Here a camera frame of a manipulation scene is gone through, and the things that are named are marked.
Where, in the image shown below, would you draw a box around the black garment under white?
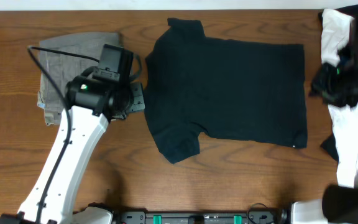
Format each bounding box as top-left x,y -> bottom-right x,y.
320,134 -> 339,162

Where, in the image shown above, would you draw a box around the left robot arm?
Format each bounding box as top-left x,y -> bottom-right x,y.
0,75 -> 145,224

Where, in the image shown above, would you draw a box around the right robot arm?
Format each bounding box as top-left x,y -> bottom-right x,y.
290,102 -> 358,224

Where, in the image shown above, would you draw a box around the small black cable loop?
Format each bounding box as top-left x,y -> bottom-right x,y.
247,202 -> 276,224

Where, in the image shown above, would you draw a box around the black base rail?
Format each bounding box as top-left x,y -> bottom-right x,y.
114,210 -> 278,224

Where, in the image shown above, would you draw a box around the folded grey khaki pants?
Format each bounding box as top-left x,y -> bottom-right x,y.
37,32 -> 123,126

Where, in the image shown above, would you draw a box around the black t-shirt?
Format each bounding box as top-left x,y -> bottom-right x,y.
144,18 -> 308,164

